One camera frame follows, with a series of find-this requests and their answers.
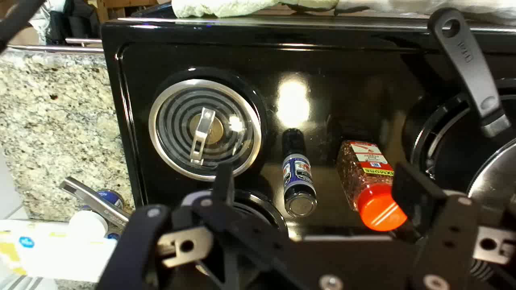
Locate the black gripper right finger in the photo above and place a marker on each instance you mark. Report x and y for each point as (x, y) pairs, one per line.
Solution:
(449, 226)

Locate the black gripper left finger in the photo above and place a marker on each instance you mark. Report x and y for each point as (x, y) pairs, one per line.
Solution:
(205, 245)

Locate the black electric stove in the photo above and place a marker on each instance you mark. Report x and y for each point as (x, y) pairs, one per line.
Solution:
(331, 79)

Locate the blue label spice bottle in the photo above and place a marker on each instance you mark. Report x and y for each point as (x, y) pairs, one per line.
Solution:
(299, 192)

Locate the orange cap spice jar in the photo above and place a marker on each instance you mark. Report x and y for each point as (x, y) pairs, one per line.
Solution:
(366, 177)

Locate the white box on counter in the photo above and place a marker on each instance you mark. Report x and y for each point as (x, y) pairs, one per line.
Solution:
(52, 250)

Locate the black pot with handle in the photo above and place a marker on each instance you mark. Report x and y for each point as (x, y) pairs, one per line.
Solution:
(462, 131)

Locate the white cloth on oven handle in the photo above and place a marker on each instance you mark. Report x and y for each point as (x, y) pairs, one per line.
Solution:
(223, 8)

